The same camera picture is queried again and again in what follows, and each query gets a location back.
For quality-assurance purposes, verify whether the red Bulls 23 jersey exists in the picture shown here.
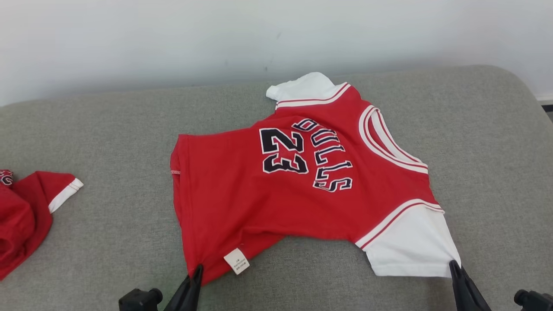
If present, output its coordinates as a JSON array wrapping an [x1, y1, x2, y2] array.
[[170, 72, 462, 286]]

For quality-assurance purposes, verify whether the grey fabric sofa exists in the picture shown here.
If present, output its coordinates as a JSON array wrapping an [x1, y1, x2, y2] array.
[[0, 65, 553, 311]]

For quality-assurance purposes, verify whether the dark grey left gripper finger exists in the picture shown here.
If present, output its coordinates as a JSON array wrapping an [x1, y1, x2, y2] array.
[[163, 275, 191, 311], [186, 264, 204, 311]]

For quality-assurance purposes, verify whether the red garment with white trim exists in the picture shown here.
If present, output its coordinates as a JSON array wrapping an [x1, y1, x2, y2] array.
[[0, 169, 84, 281]]

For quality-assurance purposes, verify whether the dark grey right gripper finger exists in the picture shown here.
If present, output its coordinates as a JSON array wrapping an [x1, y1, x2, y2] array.
[[460, 266, 492, 311], [449, 260, 469, 311]]

